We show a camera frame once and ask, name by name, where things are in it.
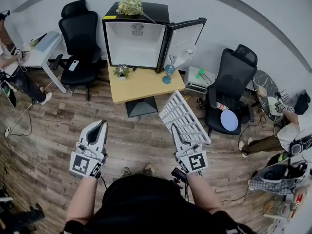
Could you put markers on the round marble table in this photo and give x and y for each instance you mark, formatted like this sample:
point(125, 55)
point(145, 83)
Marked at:
point(264, 79)

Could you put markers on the person's black shirt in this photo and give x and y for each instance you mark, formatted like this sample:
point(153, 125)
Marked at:
point(146, 203)

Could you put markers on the white wire fridge shelf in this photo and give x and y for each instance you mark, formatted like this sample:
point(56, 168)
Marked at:
point(180, 96)

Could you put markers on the checkered cloth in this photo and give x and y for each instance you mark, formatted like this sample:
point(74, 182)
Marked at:
point(258, 184)

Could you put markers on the artificial flower bouquet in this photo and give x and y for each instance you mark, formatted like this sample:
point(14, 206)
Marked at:
point(130, 5)

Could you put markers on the white smartphone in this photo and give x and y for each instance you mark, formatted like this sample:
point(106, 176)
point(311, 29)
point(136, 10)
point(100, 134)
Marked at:
point(73, 65)

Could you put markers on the black belt device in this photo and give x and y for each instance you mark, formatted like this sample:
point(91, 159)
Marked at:
point(178, 174)

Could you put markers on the person's right forearm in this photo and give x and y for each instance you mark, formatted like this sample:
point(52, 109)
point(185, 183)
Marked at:
point(204, 194)

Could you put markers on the person's left forearm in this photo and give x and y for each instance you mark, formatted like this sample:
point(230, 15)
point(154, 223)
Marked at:
point(80, 199)

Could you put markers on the pale teal flat box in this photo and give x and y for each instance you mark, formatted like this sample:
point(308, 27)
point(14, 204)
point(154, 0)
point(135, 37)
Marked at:
point(47, 41)

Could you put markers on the white desk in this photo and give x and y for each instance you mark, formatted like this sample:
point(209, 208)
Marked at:
point(36, 57)

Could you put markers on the green plastic bottle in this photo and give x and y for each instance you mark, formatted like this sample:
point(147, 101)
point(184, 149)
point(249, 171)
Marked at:
point(200, 73)

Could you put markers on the person's shoe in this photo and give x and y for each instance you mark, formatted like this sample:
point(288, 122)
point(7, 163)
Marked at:
point(126, 172)
point(148, 169)

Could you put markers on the plastic bottle with red label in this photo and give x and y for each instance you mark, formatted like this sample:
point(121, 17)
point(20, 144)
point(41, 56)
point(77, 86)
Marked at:
point(222, 106)

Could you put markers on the green and black device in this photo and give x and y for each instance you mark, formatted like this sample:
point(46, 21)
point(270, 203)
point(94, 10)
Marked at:
point(7, 94)
point(280, 158)

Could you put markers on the low white cabinet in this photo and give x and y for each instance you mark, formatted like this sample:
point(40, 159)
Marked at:
point(192, 82)

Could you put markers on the person's right shoe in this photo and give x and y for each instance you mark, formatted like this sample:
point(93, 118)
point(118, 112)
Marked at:
point(148, 169)

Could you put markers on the potted purple flower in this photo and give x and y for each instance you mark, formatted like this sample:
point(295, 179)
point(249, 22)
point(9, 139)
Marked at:
point(122, 71)

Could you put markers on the pale blue round plate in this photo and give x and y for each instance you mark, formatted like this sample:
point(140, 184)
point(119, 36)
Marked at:
point(229, 121)

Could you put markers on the wooden table with black base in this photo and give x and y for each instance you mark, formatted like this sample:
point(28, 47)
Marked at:
point(146, 86)

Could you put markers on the small green plant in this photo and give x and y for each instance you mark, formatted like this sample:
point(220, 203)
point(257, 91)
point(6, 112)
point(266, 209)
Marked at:
point(34, 42)

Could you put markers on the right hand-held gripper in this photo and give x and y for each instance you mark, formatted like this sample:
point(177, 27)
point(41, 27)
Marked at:
point(195, 162)

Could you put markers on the black mesh office chair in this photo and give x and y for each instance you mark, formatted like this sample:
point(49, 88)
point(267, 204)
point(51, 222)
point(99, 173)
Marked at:
point(80, 38)
point(234, 77)

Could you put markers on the black tablet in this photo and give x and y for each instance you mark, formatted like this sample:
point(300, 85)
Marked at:
point(39, 38)

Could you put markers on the white power strip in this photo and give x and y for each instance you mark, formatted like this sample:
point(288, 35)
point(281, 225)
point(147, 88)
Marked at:
point(7, 131)

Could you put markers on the person's left shoe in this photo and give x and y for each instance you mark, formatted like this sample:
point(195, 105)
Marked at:
point(126, 172)

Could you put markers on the black mini fridge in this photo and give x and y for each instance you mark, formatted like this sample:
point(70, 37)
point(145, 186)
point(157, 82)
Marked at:
point(156, 11)

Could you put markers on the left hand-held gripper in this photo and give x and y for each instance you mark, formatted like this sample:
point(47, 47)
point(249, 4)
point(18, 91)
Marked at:
point(80, 163)

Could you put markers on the white round plate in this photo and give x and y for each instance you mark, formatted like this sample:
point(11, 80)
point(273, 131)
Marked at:
point(271, 106)

